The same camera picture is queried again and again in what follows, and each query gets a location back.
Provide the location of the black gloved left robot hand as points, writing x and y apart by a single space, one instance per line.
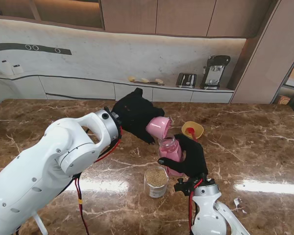
134 115

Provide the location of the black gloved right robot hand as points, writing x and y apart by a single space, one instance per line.
193 159

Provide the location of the clear airtight container white lid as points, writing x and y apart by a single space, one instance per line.
170 151

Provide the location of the pink plastic measuring cup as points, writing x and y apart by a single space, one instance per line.
158 127

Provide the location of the red plastic scoop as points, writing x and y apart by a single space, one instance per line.
191 132

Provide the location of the yellow plastic bowl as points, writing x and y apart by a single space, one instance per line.
197 127

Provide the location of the clear grain jar with label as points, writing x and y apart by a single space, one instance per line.
156 182

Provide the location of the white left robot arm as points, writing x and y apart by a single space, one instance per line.
51 159

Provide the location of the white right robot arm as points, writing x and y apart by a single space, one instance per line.
210 213

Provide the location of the dark serving board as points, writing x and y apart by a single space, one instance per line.
149 83

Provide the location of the yellow fruit piece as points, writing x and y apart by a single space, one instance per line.
131 78
144 80
158 81

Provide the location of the white counter with drawers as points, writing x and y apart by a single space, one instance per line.
88 89

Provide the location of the black silver toaster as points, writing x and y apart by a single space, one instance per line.
186 80

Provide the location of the black espresso machine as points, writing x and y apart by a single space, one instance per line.
215 71

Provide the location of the orange printed box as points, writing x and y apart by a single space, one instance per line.
283 100

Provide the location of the brown tall cabinet panel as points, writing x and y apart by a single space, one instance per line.
257 68

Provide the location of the short white bottle black cap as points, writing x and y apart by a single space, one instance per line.
17 69

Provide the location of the tall white bottle black cap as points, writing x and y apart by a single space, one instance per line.
6 68

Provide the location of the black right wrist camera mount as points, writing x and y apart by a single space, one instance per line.
183 186

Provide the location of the brown wooden wall cabinets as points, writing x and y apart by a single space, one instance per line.
181 17

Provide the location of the black wall panel with rings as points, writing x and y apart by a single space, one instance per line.
14 47

